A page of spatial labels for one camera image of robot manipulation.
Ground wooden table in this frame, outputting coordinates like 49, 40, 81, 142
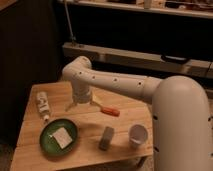
10, 82, 153, 171

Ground white tube bottle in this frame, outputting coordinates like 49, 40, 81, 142
36, 91, 50, 122

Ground green plate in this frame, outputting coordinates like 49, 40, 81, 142
39, 119, 78, 157

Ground metal pole stand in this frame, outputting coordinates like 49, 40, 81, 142
63, 0, 83, 47

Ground white square sponge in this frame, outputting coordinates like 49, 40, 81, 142
52, 127, 72, 149

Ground white paper cup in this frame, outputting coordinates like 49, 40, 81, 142
128, 124, 148, 149

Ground black handle on shelf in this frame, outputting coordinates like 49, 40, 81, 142
161, 55, 189, 64

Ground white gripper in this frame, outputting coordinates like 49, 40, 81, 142
65, 85, 101, 111

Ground long low bench shelf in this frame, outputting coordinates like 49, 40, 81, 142
62, 42, 213, 79

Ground grey eraser block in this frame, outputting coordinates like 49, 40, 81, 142
99, 127, 114, 151

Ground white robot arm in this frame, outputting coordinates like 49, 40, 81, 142
62, 56, 213, 171

